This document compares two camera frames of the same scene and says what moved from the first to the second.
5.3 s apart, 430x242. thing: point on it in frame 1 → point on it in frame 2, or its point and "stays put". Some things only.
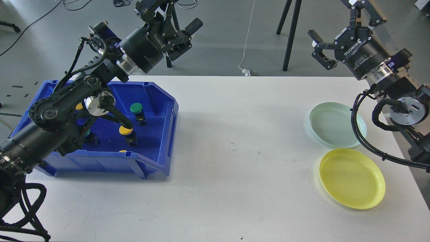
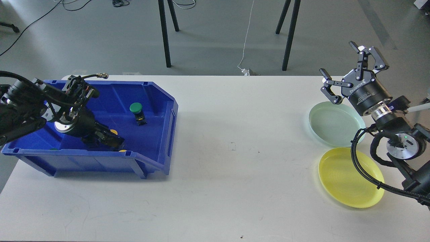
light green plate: (331, 123) stays put
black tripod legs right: (292, 33) stays put
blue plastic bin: (148, 147) stays put
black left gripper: (146, 47) → (78, 122)
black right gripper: (363, 53) → (360, 86)
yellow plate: (352, 178) stays put
